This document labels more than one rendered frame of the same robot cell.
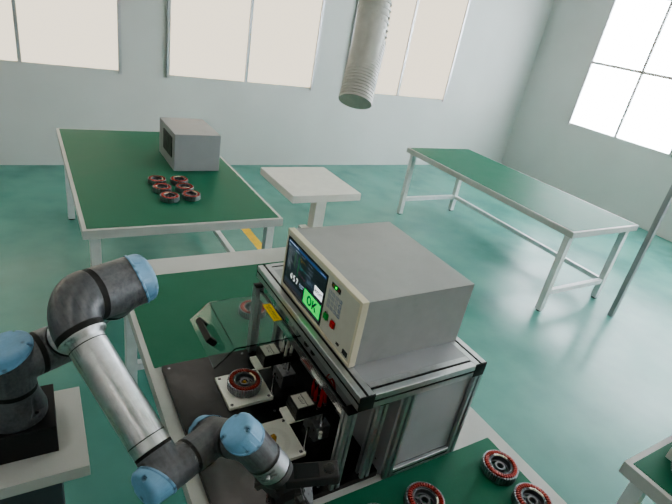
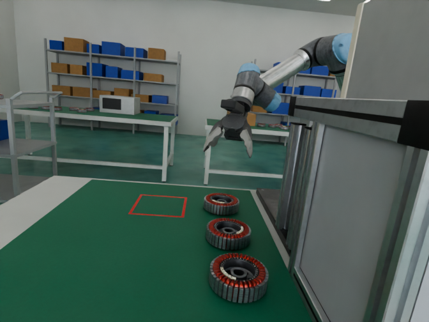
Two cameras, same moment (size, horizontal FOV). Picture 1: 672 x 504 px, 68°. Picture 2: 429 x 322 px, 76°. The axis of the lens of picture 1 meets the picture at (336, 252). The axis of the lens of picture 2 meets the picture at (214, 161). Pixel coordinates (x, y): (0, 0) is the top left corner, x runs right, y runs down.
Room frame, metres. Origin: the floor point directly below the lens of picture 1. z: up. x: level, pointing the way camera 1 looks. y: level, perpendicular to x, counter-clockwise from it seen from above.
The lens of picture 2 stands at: (1.15, -0.81, 1.10)
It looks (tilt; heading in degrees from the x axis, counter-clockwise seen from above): 13 degrees down; 121
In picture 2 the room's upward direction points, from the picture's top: 5 degrees clockwise
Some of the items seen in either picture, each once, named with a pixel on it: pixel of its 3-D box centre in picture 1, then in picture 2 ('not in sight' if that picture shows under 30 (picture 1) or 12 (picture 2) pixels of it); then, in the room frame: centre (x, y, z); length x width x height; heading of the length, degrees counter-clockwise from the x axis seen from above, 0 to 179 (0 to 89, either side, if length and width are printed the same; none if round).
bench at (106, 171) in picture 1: (155, 217); not in sight; (3.23, 1.33, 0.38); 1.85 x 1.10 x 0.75; 35
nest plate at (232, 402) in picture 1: (243, 388); not in sight; (1.26, 0.22, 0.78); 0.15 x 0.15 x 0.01; 35
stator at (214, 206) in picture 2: not in sight; (221, 203); (0.75, -0.09, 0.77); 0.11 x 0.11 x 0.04
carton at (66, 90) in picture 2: not in sight; (65, 90); (-5.62, 3.09, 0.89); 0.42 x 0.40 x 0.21; 33
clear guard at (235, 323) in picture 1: (254, 325); not in sight; (1.25, 0.21, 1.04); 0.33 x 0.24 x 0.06; 125
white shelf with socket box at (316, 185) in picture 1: (303, 224); not in sight; (2.23, 0.18, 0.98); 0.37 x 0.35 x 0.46; 35
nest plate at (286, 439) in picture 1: (272, 442); not in sight; (1.06, 0.08, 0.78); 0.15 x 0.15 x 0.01; 35
